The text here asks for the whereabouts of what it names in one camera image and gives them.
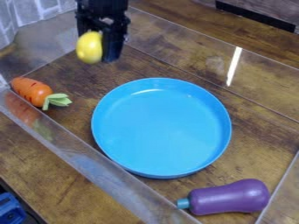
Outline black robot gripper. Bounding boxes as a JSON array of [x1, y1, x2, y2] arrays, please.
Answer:
[[75, 0, 131, 63]]

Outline yellow toy lemon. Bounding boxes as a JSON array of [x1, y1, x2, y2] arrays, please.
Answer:
[[77, 31, 103, 64]]

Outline orange toy carrot green leaves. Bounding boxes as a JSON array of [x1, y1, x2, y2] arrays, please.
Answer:
[[11, 77, 73, 110]]

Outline blue round plastic tray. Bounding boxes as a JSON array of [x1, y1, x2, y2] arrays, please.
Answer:
[[91, 78, 233, 179]]

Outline white lattice curtain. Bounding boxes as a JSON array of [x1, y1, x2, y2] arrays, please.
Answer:
[[0, 0, 77, 50]]

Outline dark wooden furniture edge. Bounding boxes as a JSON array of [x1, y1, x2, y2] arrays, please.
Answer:
[[215, 0, 296, 33]]

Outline blue plastic object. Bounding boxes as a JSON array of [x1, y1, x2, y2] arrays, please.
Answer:
[[0, 192, 26, 224]]

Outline purple toy eggplant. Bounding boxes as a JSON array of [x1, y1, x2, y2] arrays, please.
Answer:
[[177, 178, 270, 215]]

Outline clear acrylic barrier wall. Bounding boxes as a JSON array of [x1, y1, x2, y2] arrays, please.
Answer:
[[0, 0, 299, 224]]

